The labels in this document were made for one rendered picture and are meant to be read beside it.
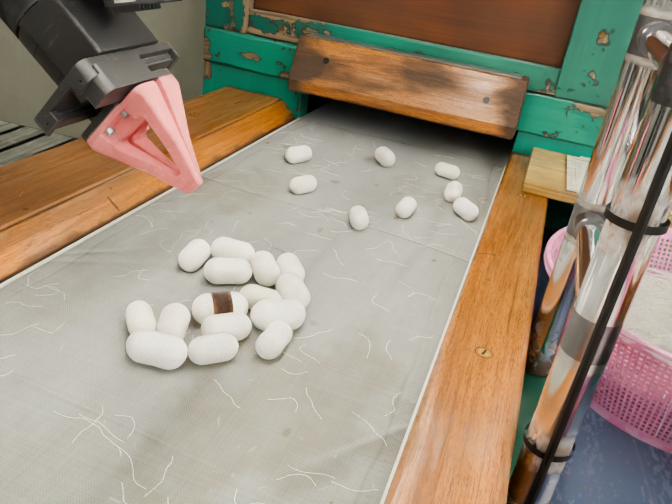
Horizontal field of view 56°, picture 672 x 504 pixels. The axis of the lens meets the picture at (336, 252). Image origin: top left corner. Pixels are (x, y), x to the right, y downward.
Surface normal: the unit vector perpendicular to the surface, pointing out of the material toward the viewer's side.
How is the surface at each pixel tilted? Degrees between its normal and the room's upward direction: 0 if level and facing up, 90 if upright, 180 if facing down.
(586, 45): 90
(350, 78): 67
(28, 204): 0
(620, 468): 0
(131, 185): 45
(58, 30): 90
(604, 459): 0
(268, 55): 90
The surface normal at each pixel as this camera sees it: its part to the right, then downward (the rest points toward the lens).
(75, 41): -0.33, 0.40
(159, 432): 0.14, -0.88
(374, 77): -0.26, 0.03
